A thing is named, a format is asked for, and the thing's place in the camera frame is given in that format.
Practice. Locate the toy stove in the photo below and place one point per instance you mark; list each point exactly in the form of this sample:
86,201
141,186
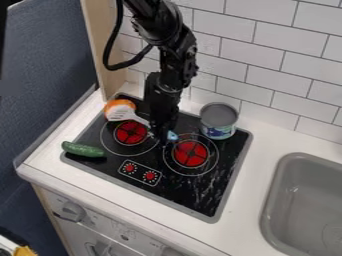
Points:
187,180

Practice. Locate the toy sink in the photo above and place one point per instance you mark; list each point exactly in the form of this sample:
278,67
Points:
307,206

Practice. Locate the silver can with blue label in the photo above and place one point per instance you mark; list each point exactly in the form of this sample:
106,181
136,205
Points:
218,120

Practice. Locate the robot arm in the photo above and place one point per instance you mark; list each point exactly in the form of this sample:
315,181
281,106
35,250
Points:
167,30

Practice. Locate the green toy cucumber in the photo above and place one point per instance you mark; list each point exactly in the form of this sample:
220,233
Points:
83,149

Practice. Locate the beige wooden board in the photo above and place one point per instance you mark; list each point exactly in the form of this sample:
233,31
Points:
102,43

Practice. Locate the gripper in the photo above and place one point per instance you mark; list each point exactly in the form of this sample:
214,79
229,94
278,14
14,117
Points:
162,100

